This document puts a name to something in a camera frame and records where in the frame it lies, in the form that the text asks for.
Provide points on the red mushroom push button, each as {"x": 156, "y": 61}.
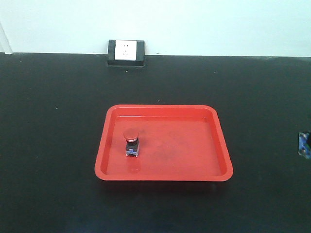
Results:
{"x": 132, "y": 142}

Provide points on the black white power socket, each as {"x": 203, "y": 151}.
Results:
{"x": 126, "y": 53}

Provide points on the red plastic tray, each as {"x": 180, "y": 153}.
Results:
{"x": 177, "y": 143}

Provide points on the yellow mushroom push button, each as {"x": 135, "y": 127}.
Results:
{"x": 304, "y": 144}

